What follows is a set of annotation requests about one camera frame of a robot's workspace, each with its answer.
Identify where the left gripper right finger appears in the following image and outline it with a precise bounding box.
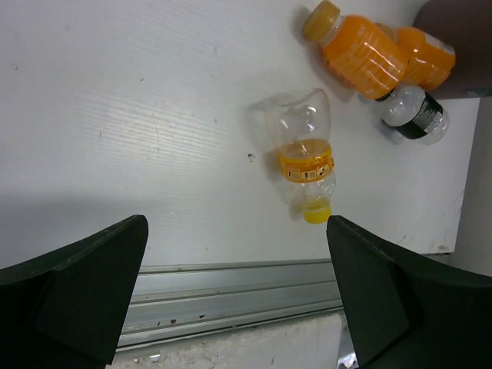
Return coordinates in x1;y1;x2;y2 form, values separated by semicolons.
327;215;491;368

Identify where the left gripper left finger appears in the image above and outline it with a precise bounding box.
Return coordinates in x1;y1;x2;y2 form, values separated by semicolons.
1;214;148;368

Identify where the clear bottle dark label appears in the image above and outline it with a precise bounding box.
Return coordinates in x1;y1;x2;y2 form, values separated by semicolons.
374;85;450;145

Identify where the clear bottle orange label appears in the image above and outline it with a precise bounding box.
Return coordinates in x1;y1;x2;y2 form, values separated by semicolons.
247;88;336;224

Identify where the orange juice bottle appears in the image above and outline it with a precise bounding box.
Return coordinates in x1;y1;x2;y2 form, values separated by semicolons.
302;1;409;100

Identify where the brown plastic waste bin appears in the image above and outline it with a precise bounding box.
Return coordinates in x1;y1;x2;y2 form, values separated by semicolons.
413;0;492;99

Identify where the aluminium front rail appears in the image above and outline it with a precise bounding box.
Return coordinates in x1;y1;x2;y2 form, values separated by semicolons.
117;259;342;352

